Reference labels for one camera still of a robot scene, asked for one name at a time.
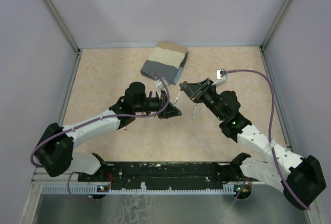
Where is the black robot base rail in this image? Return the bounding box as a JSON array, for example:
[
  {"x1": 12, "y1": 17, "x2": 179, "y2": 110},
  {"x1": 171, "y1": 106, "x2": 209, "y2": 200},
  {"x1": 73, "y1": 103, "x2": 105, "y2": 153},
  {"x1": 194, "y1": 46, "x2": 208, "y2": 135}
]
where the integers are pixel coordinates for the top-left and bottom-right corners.
[{"x1": 78, "y1": 161, "x2": 244, "y2": 191}]

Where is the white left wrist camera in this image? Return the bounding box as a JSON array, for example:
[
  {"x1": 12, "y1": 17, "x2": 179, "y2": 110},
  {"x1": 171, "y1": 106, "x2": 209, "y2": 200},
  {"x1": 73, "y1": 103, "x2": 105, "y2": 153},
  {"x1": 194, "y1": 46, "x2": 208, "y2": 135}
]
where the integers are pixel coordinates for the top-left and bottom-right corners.
[{"x1": 154, "y1": 77, "x2": 168, "y2": 94}]

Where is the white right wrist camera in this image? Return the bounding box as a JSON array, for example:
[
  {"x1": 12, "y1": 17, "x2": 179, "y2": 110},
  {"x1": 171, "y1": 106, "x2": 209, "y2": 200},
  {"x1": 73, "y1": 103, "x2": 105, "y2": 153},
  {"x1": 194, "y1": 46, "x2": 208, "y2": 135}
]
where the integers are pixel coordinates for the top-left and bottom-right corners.
[{"x1": 212, "y1": 69, "x2": 228, "y2": 87}]

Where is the small white black-end pen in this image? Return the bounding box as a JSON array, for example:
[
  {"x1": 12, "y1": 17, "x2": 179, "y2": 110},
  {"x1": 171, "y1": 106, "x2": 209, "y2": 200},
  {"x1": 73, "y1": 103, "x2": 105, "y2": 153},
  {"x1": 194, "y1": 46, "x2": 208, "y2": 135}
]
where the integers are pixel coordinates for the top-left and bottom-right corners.
[{"x1": 192, "y1": 104, "x2": 198, "y2": 120}]

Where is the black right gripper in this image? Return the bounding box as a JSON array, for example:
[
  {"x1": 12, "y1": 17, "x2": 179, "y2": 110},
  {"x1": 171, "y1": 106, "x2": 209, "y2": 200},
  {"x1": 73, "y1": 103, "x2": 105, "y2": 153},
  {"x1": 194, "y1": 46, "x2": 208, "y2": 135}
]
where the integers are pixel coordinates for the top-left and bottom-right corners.
[{"x1": 180, "y1": 78, "x2": 225, "y2": 121}]

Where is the aluminium frame post left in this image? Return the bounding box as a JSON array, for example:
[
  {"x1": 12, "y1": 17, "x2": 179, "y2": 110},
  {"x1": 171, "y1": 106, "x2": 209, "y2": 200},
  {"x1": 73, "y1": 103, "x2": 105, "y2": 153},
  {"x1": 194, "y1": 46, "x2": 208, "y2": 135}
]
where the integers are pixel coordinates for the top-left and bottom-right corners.
[{"x1": 27, "y1": 0, "x2": 83, "y2": 54}]

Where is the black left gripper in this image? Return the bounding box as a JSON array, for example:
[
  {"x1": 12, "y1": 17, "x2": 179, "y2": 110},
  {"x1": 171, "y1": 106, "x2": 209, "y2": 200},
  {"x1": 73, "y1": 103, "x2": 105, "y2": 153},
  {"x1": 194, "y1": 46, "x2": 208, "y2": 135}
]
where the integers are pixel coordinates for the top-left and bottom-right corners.
[{"x1": 134, "y1": 90, "x2": 182, "y2": 120}]

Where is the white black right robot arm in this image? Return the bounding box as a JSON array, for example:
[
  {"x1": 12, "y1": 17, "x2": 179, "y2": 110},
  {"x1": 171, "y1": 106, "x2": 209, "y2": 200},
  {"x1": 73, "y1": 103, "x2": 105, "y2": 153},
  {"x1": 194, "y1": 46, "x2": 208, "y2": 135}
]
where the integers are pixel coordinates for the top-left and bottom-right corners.
[{"x1": 179, "y1": 79, "x2": 326, "y2": 210}]

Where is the white brown-end marker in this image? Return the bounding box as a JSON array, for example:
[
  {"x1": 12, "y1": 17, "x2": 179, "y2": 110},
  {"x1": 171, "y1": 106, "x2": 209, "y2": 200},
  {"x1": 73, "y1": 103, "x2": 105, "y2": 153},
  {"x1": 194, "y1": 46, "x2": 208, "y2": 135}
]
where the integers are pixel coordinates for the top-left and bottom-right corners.
[{"x1": 173, "y1": 91, "x2": 181, "y2": 106}]

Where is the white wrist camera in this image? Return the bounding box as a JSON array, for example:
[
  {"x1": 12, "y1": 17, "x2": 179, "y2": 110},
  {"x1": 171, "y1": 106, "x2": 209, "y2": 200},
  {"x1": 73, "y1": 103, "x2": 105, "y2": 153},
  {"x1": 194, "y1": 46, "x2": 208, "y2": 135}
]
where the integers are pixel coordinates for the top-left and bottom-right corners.
[
  {"x1": 154, "y1": 77, "x2": 168, "y2": 94},
  {"x1": 212, "y1": 69, "x2": 228, "y2": 87}
]

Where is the aluminium frame post right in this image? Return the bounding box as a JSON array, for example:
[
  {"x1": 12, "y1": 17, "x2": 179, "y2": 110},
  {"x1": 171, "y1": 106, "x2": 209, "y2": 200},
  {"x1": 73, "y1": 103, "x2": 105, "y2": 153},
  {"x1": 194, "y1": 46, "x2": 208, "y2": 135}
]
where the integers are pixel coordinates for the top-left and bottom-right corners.
[{"x1": 260, "y1": 0, "x2": 306, "y2": 51}]

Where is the aluminium frame post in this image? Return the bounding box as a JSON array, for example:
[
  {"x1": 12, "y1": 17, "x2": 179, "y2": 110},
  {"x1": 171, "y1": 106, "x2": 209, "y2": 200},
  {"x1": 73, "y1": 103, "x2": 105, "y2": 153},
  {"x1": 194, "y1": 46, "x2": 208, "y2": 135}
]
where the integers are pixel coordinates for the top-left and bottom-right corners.
[
  {"x1": 27, "y1": 0, "x2": 83, "y2": 54},
  {"x1": 260, "y1": 0, "x2": 306, "y2": 51}
]

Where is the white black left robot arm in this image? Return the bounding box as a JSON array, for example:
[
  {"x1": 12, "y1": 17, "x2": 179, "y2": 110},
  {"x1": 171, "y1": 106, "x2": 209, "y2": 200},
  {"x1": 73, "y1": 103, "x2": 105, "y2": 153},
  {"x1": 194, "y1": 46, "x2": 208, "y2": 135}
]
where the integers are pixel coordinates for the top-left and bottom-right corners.
[{"x1": 31, "y1": 82, "x2": 182, "y2": 181}]

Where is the folded grey beige cloth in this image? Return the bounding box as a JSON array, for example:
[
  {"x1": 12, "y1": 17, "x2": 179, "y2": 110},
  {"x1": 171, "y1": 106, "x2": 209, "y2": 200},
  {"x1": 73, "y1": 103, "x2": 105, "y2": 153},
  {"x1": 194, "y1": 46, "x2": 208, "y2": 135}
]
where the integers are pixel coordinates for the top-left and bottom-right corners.
[{"x1": 140, "y1": 41, "x2": 188, "y2": 85}]

